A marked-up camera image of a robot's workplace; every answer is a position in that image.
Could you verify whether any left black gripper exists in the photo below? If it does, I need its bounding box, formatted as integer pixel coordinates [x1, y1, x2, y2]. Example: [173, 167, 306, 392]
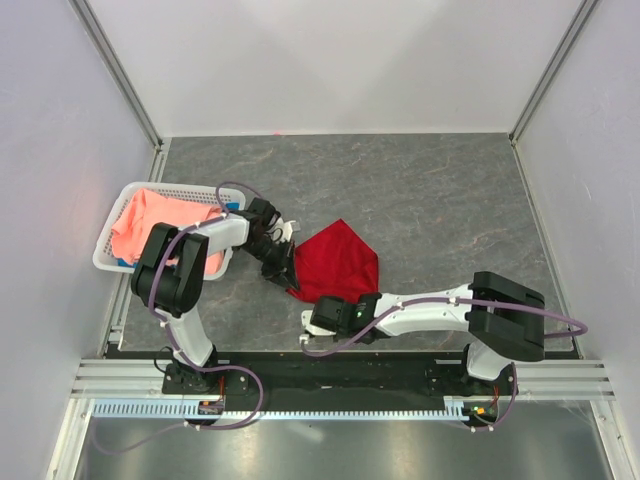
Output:
[239, 236, 299, 293]

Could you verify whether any red cloth napkin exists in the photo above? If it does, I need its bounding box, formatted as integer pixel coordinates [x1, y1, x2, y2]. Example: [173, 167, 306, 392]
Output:
[287, 219, 379, 304]

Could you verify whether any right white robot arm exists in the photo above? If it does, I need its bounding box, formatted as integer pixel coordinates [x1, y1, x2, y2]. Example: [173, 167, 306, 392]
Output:
[301, 271, 545, 394]

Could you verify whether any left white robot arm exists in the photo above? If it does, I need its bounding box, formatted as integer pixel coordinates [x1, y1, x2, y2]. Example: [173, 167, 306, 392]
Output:
[131, 198, 299, 395]

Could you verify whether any white plastic basket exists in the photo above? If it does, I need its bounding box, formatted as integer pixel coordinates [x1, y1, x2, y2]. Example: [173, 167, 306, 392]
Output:
[93, 182, 246, 274]

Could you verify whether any pink cloth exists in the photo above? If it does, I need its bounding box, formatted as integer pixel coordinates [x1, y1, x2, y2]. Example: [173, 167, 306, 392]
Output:
[111, 188, 222, 267]

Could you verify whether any blue cloth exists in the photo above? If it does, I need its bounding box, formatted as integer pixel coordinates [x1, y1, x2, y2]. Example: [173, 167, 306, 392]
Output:
[115, 200, 242, 266]

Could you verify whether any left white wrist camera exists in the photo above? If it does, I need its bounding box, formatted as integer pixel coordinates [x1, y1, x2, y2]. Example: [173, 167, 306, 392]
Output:
[275, 219, 300, 243]

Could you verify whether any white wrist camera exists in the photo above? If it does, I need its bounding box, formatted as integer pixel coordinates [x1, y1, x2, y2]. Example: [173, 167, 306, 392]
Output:
[275, 219, 300, 243]
[299, 310, 336, 345]

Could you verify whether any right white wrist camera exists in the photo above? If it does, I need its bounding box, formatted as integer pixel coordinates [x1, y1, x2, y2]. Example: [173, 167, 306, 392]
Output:
[299, 310, 336, 345]

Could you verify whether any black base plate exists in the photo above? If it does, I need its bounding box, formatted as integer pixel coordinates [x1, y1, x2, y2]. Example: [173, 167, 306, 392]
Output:
[159, 349, 521, 412]

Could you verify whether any slotted cable duct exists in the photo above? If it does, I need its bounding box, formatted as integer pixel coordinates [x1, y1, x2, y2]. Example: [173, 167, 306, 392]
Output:
[92, 398, 471, 421]

